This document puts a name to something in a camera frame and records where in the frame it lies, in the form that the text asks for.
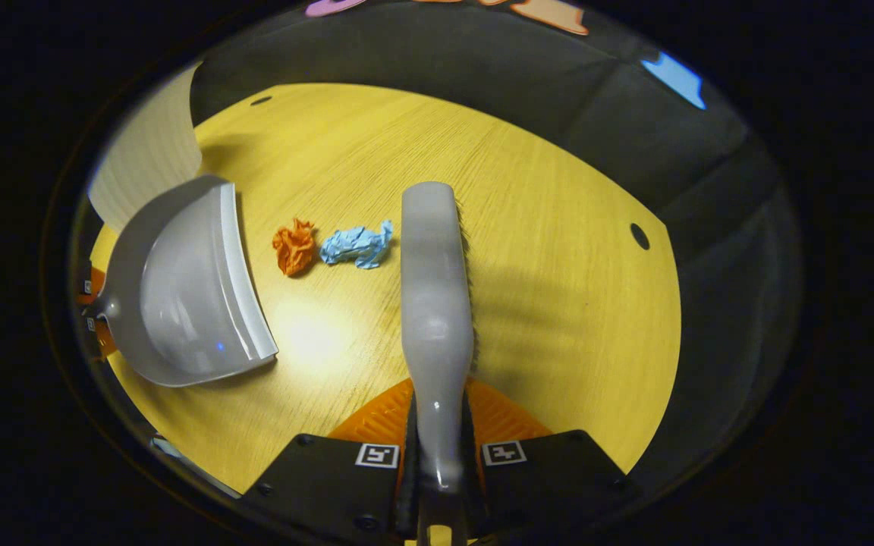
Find white ribbed garbage bin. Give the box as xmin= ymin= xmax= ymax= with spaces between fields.
xmin=86 ymin=61 xmax=204 ymax=236

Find blue paper ball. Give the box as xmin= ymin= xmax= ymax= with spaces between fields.
xmin=319 ymin=220 xmax=395 ymax=271

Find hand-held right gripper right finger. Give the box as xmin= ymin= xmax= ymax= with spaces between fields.
xmin=461 ymin=378 xmax=643 ymax=536

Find grey plastic dustpan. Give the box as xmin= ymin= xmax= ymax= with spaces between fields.
xmin=92 ymin=174 xmax=280 ymax=388

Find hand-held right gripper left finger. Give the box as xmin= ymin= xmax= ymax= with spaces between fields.
xmin=244 ymin=378 xmax=419 ymax=541

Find orange paper ball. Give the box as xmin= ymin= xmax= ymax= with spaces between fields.
xmin=272 ymin=218 xmax=318 ymax=278

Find small grey broom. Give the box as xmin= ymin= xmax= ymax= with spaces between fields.
xmin=399 ymin=180 xmax=480 ymax=546

